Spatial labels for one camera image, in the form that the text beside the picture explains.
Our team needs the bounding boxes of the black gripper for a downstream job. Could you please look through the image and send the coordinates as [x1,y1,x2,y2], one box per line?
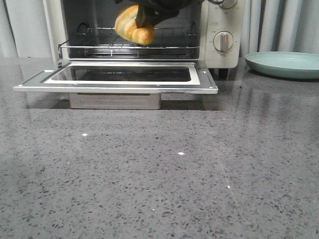
[115,0,203,28]

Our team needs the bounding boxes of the golden croissant bread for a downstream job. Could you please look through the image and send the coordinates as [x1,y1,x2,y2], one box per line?
[114,5,155,45]

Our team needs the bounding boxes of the oven glass door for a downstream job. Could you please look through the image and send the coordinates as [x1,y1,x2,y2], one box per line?
[13,59,219,110]

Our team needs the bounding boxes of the white Toshiba toaster oven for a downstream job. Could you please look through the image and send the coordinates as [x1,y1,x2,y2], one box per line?
[44,0,245,78]

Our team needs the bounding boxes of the upper oven temperature knob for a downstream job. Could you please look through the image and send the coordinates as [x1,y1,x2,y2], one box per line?
[219,0,238,9]

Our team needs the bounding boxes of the lower oven timer knob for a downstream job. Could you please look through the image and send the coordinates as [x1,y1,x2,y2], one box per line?
[213,31,234,52]

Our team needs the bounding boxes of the teal green plate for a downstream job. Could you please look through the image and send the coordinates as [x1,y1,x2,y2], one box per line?
[245,51,319,80]

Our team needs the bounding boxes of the metal wire oven rack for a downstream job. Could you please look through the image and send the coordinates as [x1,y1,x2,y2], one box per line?
[58,27,200,60]

